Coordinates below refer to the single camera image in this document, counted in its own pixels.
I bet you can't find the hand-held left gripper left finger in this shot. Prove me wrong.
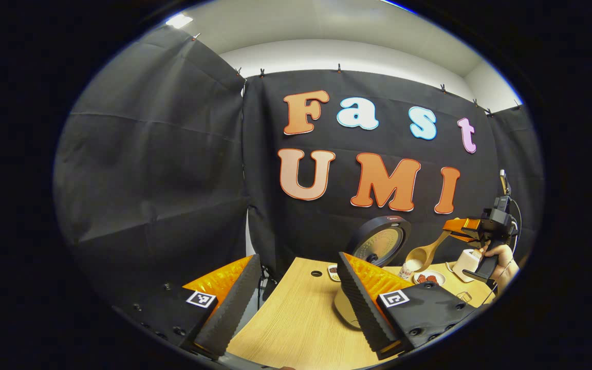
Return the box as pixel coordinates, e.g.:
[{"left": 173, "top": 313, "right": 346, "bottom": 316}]
[{"left": 114, "top": 253, "right": 262, "bottom": 360}]

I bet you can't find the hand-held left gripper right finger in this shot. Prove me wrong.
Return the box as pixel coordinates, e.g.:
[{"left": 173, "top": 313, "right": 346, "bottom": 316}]
[{"left": 337, "top": 252, "right": 482, "bottom": 360}]

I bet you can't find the wooden spoon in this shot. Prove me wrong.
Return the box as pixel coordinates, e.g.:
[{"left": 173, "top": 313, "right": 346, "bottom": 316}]
[{"left": 405, "top": 230, "right": 453, "bottom": 272}]

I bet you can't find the dark grey rice cooker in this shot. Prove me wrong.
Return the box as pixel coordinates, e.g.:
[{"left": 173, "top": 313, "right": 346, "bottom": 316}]
[{"left": 333, "top": 216, "right": 412, "bottom": 329}]

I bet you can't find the white toaster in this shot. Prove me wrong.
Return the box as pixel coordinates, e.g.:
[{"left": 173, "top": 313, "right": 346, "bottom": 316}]
[{"left": 452, "top": 248, "right": 484, "bottom": 282}]

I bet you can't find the white round plate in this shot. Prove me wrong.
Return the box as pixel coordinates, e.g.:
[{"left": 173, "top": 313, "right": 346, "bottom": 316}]
[{"left": 413, "top": 270, "right": 446, "bottom": 286}]

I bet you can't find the black backdrop cloth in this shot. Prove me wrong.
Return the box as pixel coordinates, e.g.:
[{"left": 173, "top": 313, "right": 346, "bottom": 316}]
[{"left": 53, "top": 25, "right": 543, "bottom": 309}]

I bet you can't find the black cable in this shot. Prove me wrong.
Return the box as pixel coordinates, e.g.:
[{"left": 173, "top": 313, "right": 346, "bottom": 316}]
[{"left": 257, "top": 273, "right": 276, "bottom": 309}]

